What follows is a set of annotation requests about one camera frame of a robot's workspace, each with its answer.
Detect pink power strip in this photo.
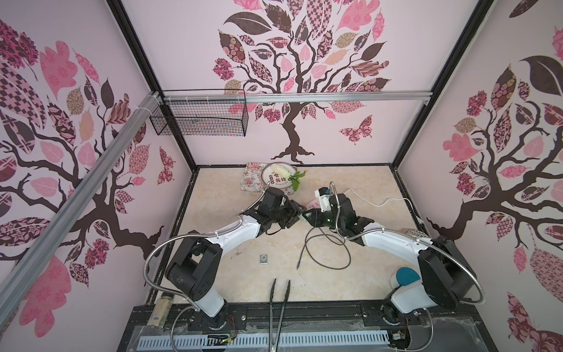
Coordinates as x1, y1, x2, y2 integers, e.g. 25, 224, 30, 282
306, 199, 320, 210

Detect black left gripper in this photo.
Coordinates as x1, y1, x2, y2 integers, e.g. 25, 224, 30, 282
271, 199, 306, 229

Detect black kitchen tongs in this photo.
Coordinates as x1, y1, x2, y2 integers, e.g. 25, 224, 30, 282
268, 278, 292, 352

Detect floral ceramic plate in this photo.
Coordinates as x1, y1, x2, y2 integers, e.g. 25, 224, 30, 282
260, 163, 297, 189

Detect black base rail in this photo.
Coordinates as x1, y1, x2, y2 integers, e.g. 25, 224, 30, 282
122, 300, 482, 340

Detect patterned round bowl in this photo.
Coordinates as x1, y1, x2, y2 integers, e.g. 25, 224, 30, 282
405, 229, 430, 240

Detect black wire basket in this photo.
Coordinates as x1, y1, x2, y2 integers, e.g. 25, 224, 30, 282
150, 88, 249, 137

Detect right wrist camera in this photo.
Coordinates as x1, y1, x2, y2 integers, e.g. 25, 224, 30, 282
315, 187, 331, 213

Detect white power strip cord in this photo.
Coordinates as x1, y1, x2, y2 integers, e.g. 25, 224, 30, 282
342, 188, 419, 221

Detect aluminium side rail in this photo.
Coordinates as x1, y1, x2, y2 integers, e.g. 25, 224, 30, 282
1, 92, 161, 326

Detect floral rectangular tray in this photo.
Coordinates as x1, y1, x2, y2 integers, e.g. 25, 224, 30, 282
239, 162, 295, 195

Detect white slotted cable duct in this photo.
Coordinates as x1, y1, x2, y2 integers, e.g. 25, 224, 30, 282
133, 330, 389, 351

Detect toy bok choy vegetable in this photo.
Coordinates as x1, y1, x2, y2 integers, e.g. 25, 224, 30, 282
270, 164, 306, 192

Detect teal round lid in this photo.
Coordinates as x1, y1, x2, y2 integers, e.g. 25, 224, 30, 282
393, 267, 421, 287

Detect aluminium crossbar rail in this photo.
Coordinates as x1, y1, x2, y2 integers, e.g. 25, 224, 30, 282
163, 91, 433, 104

